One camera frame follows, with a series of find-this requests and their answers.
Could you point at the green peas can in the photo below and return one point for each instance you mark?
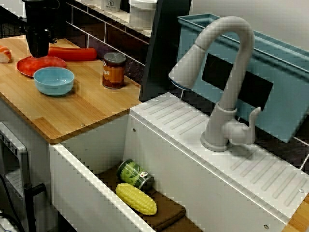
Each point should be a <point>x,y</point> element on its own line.
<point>131,172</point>

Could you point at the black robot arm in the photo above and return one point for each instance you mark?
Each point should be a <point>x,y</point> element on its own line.
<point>39,12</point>

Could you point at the grey toy faucet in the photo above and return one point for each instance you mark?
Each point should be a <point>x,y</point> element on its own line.
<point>243,53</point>

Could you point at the dark shelf side panel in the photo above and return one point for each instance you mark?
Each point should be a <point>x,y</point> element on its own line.
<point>157,60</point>

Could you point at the yellow toy corn cob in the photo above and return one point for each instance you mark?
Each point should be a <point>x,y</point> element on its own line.
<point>136,199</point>

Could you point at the grey appliance door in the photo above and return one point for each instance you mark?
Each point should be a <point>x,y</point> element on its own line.
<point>14,154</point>

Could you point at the brown folded cloth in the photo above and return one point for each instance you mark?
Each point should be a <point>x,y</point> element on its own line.
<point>169,212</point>

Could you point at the red plate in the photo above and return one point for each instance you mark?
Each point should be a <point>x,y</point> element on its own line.
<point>26,67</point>

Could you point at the light blue bowl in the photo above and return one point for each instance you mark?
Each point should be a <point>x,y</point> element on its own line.
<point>53,83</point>

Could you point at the orange and white toy sushi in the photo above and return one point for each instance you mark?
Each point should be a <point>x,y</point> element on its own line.
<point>4,54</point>

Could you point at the teal plastic bin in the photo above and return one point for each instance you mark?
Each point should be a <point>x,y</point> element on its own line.
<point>285,79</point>

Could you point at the white toy sink unit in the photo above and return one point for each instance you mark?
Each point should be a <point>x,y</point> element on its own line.
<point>183,154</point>

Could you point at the large jar with white lid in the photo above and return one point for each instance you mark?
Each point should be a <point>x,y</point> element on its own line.
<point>142,14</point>

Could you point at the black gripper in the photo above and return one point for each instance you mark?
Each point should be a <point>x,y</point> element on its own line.
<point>38,37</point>

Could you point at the red toy sausage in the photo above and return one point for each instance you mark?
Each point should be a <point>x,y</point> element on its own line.
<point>74,54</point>

